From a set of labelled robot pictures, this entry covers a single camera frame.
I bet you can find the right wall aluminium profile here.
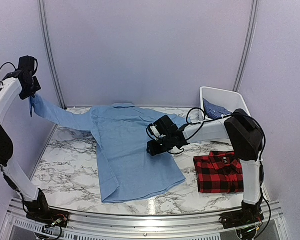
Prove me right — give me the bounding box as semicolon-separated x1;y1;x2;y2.
233;0;260;93

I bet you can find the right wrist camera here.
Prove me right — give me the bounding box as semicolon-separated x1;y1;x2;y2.
146;115;178;141

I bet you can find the dark blue patterned shirt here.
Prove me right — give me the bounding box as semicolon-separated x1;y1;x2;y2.
203;99;232;119

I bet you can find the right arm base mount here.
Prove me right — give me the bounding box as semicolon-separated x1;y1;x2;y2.
219;209;265;229

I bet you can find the left wall aluminium profile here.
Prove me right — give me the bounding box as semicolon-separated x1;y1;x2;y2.
37;0;67;111

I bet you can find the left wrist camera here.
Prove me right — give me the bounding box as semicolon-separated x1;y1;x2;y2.
17;55;38;76

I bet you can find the white plastic bin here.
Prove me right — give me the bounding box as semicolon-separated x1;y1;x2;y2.
199;86;255;145

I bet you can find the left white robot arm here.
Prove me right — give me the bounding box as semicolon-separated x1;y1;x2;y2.
0;70;54;223

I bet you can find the aluminium table front rail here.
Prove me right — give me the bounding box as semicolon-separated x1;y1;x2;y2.
0;198;291;240

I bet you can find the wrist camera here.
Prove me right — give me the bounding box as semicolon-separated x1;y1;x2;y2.
17;55;38;76
146;115;178;141

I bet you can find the red black plaid shirt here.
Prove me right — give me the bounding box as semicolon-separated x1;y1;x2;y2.
193;151;244;194

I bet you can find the wall aluminium profile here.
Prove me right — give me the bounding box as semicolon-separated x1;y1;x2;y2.
37;0;67;111
233;0;260;93

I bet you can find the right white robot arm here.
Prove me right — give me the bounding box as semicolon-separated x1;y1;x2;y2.
146;109;266;225

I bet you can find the light blue long sleeve shirt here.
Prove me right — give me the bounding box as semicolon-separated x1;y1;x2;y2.
29;94;186;203

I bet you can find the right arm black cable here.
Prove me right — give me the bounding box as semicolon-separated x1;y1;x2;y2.
184;107;208;126

